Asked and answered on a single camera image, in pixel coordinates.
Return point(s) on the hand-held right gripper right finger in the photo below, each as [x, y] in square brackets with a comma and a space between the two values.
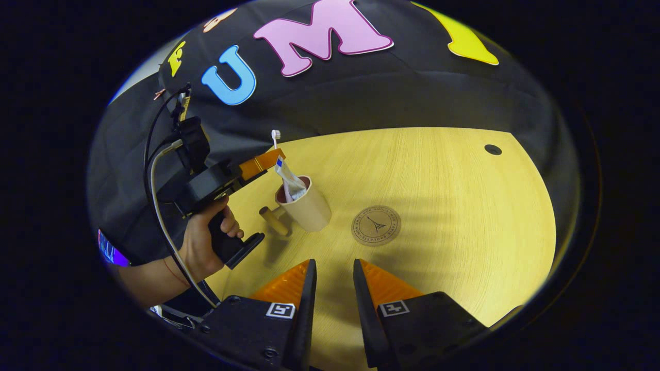
[368, 319]

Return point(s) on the white toothpaste tube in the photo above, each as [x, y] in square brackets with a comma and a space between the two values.
[290, 180]

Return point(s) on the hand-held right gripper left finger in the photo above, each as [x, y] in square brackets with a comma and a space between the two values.
[304, 319]

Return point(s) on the round wooden coaster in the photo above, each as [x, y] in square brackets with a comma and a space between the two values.
[376, 225]

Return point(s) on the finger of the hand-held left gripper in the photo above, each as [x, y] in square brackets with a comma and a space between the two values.
[260, 164]

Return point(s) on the wooden desktop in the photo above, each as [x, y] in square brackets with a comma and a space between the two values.
[454, 206]

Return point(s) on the copper clip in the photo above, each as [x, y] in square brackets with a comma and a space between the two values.
[159, 94]

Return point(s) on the black backdrop cloth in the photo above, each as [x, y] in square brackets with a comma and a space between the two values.
[386, 87]

